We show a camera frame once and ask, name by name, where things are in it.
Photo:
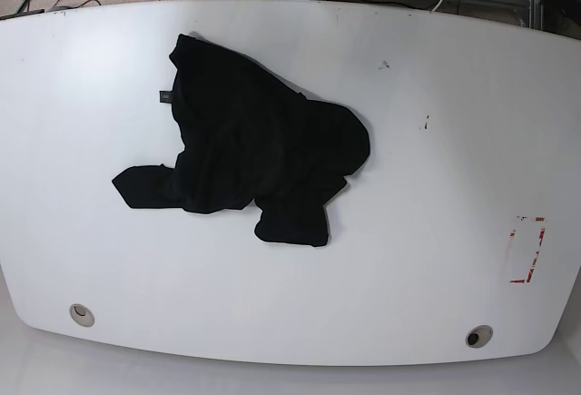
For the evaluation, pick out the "black t-shirt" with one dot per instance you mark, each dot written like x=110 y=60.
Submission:
x=248 y=138

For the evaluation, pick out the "red tape rectangle marking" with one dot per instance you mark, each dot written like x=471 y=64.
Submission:
x=525 y=244

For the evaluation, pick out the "right table cable grommet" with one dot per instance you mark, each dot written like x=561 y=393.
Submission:
x=479 y=336

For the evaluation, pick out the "table cable grommet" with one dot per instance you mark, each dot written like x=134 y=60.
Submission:
x=82 y=315
x=479 y=336

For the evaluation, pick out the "left table cable grommet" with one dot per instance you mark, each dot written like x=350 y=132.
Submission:
x=82 y=315

